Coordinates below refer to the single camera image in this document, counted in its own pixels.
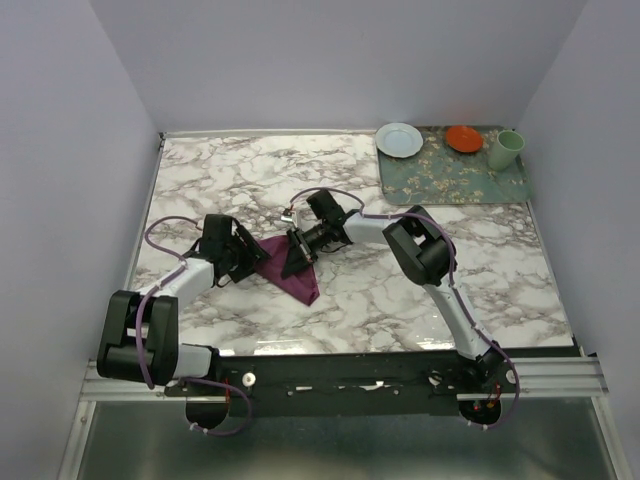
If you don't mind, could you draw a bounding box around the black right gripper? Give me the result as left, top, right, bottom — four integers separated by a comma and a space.
281, 222, 331, 281

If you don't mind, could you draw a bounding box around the purple cloth napkin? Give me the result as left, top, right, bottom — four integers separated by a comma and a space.
255, 235, 320, 306

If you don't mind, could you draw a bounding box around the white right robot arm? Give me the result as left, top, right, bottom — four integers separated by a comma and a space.
281, 187, 504, 392

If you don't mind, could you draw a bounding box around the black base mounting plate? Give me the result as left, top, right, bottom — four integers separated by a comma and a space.
164, 349, 526, 419

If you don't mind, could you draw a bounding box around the light blue plate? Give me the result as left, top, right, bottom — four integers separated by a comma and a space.
374, 123, 424, 159

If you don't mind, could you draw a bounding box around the floral green tray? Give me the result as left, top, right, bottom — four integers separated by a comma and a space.
377, 125, 532, 206

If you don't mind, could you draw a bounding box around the orange bowl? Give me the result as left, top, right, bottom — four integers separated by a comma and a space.
445, 125, 484, 154

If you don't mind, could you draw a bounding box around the green cup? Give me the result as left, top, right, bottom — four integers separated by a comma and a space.
488, 130, 525, 171

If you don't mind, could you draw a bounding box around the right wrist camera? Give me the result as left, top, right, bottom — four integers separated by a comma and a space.
280, 207, 299, 228

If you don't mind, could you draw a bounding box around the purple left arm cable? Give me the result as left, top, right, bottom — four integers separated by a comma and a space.
135, 215, 253, 436

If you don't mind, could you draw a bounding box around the aluminium frame rail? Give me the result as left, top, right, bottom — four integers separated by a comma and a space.
80, 357, 609, 402

